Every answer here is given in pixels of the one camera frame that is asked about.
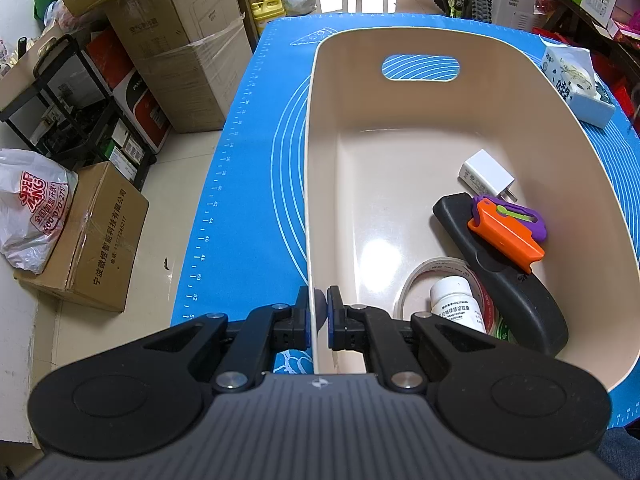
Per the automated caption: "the clear tape roll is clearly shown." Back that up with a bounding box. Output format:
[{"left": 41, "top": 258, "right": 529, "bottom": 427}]
[{"left": 397, "top": 256, "right": 496, "bottom": 333}]

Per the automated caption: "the orange utility knife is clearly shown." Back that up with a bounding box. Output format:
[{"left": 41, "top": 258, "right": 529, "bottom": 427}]
[{"left": 467, "top": 199, "right": 546, "bottom": 275}]

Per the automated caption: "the large wrapped cardboard box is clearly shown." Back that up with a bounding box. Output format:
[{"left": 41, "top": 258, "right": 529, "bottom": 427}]
[{"left": 107, "top": 0, "right": 253, "bottom": 133}]

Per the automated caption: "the red cloth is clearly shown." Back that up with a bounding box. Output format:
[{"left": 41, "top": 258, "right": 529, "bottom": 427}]
[{"left": 595, "top": 50, "right": 640, "bottom": 131}]

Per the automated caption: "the black curved handle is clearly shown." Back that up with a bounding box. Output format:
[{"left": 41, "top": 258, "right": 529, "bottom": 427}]
[{"left": 432, "top": 193, "right": 570, "bottom": 356}]

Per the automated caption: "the person's leg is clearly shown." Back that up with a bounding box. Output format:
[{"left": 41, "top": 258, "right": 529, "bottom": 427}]
[{"left": 597, "top": 425, "right": 640, "bottom": 480}]

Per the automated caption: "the red and white box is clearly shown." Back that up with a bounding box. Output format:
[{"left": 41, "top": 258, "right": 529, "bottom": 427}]
[{"left": 85, "top": 27, "right": 171, "bottom": 156}]

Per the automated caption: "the blue silicone mat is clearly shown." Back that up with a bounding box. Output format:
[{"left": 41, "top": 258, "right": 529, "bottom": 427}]
[{"left": 170, "top": 12, "right": 640, "bottom": 428}]

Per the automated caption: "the low brown cardboard box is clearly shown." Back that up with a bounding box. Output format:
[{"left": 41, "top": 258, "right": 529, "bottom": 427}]
[{"left": 14, "top": 161, "right": 150, "bottom": 313}]

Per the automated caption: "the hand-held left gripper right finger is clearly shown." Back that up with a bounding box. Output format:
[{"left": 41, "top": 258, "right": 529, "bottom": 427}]
[{"left": 326, "top": 286, "right": 501, "bottom": 394}]

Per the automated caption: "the white plastic bag red print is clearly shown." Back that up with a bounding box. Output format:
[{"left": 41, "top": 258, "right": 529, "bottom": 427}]
[{"left": 0, "top": 147, "right": 80, "bottom": 275}]

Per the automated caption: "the floral tissue box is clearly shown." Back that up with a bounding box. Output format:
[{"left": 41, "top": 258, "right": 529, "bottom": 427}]
[{"left": 539, "top": 44, "right": 617, "bottom": 129}]

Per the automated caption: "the purple folding tool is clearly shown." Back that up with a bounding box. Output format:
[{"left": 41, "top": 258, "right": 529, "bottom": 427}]
[{"left": 471, "top": 194, "right": 548, "bottom": 241}]

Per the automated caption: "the beige plastic bin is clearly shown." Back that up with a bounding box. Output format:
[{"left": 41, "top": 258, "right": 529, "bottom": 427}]
[{"left": 304, "top": 29, "right": 640, "bottom": 403}]

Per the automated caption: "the white pill bottle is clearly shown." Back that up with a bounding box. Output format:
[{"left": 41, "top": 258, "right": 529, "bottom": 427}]
[{"left": 430, "top": 276, "right": 487, "bottom": 335}]

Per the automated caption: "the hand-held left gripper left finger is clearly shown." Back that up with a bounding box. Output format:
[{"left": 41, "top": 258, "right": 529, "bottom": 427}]
[{"left": 142, "top": 285, "right": 313, "bottom": 394}]

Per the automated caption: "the white charger plug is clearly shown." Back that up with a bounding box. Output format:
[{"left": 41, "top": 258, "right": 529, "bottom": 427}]
[{"left": 456, "top": 148, "right": 516, "bottom": 204}]

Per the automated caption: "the black metal shelf rack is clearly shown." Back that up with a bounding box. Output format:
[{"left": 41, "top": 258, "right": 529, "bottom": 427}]
[{"left": 0, "top": 34, "right": 158, "bottom": 191}]

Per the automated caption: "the small green white box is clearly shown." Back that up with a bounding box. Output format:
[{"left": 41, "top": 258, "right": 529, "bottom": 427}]
[{"left": 97, "top": 120, "right": 146, "bottom": 181}]

